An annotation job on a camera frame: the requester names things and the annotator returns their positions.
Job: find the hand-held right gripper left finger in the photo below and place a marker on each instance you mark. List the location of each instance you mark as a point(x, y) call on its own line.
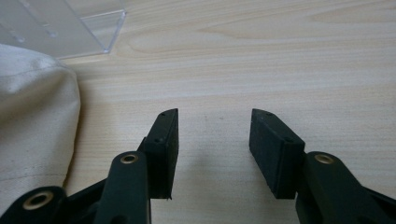
point(163, 146)

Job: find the cream canvas bag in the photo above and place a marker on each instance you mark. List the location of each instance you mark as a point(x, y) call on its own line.
point(34, 121)

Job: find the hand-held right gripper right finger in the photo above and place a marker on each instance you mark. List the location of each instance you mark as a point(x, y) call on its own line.
point(274, 155)

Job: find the clear plastic box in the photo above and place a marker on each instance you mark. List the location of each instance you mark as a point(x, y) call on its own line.
point(59, 25)

